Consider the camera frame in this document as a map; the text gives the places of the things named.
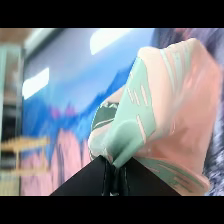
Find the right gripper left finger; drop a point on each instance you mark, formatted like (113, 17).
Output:
(90, 180)

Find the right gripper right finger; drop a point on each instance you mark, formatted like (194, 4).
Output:
(146, 181)

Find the pale pink T-shirt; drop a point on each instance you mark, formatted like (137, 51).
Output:
(166, 110)

